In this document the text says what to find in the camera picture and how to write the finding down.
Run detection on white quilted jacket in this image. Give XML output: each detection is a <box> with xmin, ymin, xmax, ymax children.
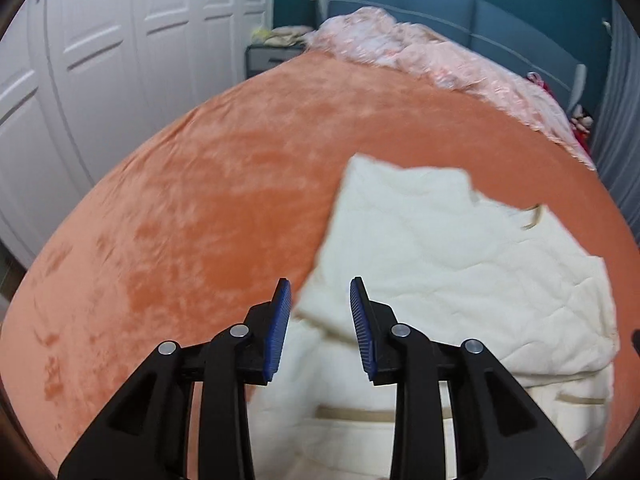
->
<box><xmin>247</xmin><ymin>154</ymin><xmax>621</xmax><ymax>480</ymax></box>

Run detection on dark grey nightstand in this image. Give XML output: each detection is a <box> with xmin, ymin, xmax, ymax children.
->
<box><xmin>245</xmin><ymin>42</ymin><xmax>307</xmax><ymax>81</ymax></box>

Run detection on blue upholstered headboard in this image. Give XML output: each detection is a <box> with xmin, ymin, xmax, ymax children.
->
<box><xmin>316</xmin><ymin>0</ymin><xmax>587</xmax><ymax>111</ymax></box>

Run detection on orange velvet bed blanket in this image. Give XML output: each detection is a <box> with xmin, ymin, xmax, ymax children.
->
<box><xmin>0</xmin><ymin>50</ymin><xmax>640</xmax><ymax>480</ymax></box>

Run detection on white wardrobe doors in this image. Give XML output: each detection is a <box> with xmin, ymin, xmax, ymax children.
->
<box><xmin>0</xmin><ymin>0</ymin><xmax>277</xmax><ymax>271</ymax></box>

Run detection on pink floral quilt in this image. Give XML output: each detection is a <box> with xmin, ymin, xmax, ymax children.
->
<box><xmin>305</xmin><ymin>6</ymin><xmax>596</xmax><ymax>171</ymax></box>

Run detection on pale yellow cloth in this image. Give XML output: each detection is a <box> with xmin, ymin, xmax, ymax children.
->
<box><xmin>252</xmin><ymin>25</ymin><xmax>313</xmax><ymax>47</ymax></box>

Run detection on small plush doll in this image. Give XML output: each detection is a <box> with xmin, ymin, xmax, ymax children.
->
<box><xmin>570</xmin><ymin>105</ymin><xmax>594</xmax><ymax>133</ymax></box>

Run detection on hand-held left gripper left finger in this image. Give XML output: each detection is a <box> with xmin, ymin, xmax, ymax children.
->
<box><xmin>57</xmin><ymin>277</ymin><xmax>293</xmax><ymax>480</ymax></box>

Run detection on red cloth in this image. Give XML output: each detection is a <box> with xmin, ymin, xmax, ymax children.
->
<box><xmin>527</xmin><ymin>72</ymin><xmax>594</xmax><ymax>156</ymax></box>

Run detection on grey curtain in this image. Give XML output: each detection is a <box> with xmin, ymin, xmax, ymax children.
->
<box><xmin>592</xmin><ymin>0</ymin><xmax>640</xmax><ymax>241</ymax></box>

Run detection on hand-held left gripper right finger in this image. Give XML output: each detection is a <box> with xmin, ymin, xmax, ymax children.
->
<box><xmin>349</xmin><ymin>276</ymin><xmax>586</xmax><ymax>480</ymax></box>

